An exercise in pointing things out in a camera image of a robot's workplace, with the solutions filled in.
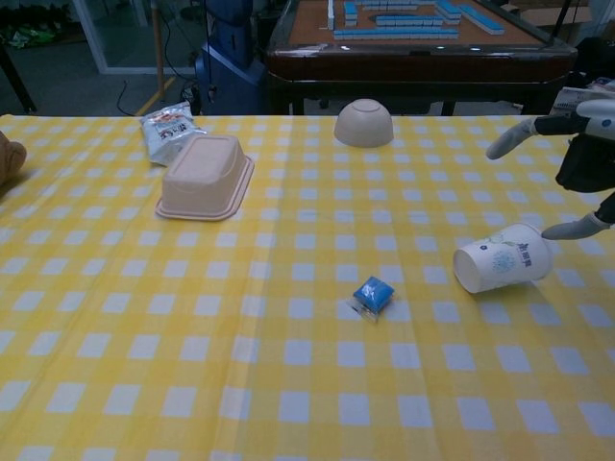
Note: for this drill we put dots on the white mahjong tile column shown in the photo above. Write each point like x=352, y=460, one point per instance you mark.
x=331, y=14

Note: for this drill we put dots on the white snack bag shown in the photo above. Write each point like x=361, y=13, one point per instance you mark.
x=165, y=132

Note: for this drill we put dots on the blue wrapped candy packet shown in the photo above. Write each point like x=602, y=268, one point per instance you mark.
x=374, y=293

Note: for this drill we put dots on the yellow white checkered tablecloth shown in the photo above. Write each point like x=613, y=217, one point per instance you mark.
x=288, y=374

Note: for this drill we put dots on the blue machine base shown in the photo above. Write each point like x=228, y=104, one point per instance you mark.
x=235, y=62

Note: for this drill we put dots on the wooden pole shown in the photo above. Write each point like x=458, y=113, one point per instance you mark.
x=157, y=48

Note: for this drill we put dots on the dark wooden mahjong table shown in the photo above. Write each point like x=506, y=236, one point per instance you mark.
x=418, y=62

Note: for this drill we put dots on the white printed box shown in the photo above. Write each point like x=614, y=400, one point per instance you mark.
x=567, y=98

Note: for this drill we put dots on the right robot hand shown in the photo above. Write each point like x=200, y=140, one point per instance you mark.
x=588, y=163

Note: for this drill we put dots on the long blue mahjong tile row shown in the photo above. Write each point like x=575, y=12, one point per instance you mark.
x=394, y=34

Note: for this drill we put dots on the white printed paper cup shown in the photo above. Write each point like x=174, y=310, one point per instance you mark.
x=504, y=261

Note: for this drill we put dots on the beige round bowl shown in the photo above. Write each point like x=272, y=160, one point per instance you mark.
x=363, y=125

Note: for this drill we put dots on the diagonal blue mahjong tile row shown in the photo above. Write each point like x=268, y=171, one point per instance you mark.
x=473, y=16

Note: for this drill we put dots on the green packages pile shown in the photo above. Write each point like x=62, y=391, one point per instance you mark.
x=29, y=36

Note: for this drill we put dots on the brown plush toy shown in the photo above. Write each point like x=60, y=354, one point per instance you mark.
x=8, y=161

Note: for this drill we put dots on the beige rectangular plastic container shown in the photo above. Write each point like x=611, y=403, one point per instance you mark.
x=204, y=177

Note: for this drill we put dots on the black table leg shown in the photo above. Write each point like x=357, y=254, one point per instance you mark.
x=19, y=79

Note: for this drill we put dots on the short blue mahjong tile row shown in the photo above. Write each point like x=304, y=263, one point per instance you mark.
x=408, y=20

